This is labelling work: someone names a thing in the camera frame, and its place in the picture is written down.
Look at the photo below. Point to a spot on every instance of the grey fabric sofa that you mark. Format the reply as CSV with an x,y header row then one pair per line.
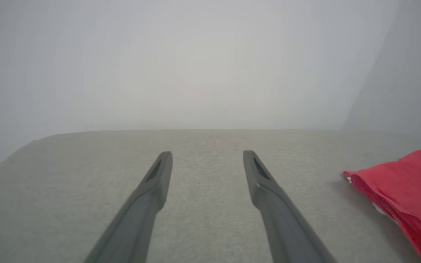
x,y
210,146

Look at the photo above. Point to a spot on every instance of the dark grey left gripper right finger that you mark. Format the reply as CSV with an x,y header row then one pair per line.
x,y
280,219

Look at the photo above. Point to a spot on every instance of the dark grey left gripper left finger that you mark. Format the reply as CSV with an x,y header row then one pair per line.
x,y
137,219

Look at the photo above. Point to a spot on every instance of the red and white basketball jersey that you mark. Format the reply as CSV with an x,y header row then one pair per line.
x,y
411,193

